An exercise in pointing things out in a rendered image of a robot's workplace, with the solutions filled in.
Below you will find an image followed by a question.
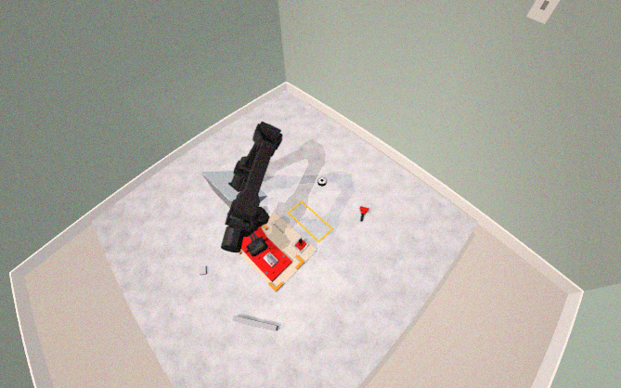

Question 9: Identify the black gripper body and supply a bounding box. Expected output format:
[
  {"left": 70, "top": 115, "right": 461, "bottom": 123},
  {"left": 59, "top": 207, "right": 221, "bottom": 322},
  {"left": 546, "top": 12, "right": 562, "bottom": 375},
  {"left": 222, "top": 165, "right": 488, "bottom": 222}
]
[{"left": 244, "top": 227, "right": 268, "bottom": 257}]

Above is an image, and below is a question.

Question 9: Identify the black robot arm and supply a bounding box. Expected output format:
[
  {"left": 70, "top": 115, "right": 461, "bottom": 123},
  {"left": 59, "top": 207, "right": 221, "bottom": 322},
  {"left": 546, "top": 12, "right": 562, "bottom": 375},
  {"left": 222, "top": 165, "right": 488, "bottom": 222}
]
[{"left": 221, "top": 122, "right": 282, "bottom": 252}]

